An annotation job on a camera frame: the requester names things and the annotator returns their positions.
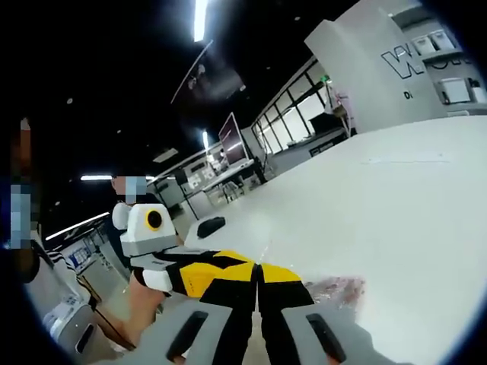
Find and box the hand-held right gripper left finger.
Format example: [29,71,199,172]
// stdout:
[125,262,256,365]

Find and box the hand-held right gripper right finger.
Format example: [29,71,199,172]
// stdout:
[257,262,415,365]

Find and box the clear resealable bag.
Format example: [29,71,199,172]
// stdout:
[302,274,369,319]

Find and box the person's left hand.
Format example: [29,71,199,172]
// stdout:
[127,271,173,332]

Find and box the black oblong case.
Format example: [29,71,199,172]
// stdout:
[196,215,227,239]

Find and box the white background desk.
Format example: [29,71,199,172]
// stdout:
[201,158,267,205]

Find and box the person's striped black shirt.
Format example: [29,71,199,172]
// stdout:
[22,243,92,290]

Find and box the white grey device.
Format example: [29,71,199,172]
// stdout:
[40,290,130,364]

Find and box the large tilted display screen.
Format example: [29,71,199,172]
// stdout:
[218,112,249,164]

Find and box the dark low counter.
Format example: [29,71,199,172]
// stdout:
[307,131,353,159]

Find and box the black-framed glass partition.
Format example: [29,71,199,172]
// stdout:
[250,56,332,155]

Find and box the person's head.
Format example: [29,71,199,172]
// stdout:
[11,117,34,183]

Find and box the black monitor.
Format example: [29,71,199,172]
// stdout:
[308,113,345,134]

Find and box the dark hanging ceiling panel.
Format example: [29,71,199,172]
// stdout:
[170,40,248,115]

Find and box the white pink floor stand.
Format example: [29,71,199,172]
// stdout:
[323,81,357,136]

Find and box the long ceiling light strip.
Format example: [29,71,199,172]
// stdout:
[193,0,210,43]

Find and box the row of white storage bins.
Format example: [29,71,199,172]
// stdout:
[412,30,476,106]

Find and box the grey metal shelf rack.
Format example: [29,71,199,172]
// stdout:
[395,7,486,117]

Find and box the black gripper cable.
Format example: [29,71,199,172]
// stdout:
[89,296,138,351]

